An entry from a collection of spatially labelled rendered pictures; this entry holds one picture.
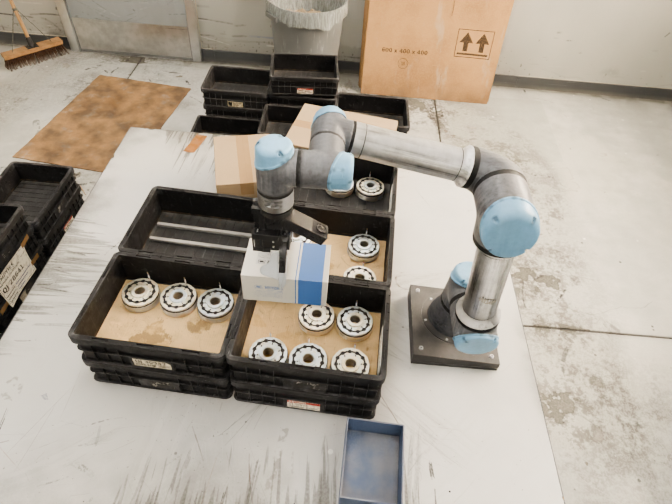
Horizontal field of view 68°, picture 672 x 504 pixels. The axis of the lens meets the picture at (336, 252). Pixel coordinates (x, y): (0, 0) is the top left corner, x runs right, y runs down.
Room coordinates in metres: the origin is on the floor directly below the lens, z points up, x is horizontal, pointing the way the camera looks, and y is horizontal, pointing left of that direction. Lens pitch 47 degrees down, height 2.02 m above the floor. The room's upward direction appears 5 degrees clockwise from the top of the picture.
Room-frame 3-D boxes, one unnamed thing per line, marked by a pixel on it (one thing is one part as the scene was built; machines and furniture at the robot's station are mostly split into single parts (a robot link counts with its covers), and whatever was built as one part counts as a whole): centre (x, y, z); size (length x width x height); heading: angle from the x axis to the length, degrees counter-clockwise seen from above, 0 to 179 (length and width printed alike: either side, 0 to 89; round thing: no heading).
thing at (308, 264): (0.79, 0.11, 1.09); 0.20 x 0.12 x 0.09; 90
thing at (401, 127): (2.41, -0.13, 0.37); 0.40 x 0.30 x 0.45; 90
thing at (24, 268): (1.23, 1.27, 0.41); 0.31 x 0.02 x 0.16; 0
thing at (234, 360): (0.77, 0.04, 0.92); 0.40 x 0.30 x 0.02; 87
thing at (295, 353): (0.69, 0.05, 0.86); 0.10 x 0.10 x 0.01
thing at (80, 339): (0.79, 0.44, 0.92); 0.40 x 0.30 x 0.02; 87
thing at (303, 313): (0.84, 0.04, 0.86); 0.10 x 0.10 x 0.01
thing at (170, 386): (0.79, 0.44, 0.76); 0.40 x 0.30 x 0.12; 87
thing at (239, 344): (0.77, 0.04, 0.87); 0.40 x 0.30 x 0.11; 87
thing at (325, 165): (0.81, 0.04, 1.41); 0.11 x 0.11 x 0.08; 1
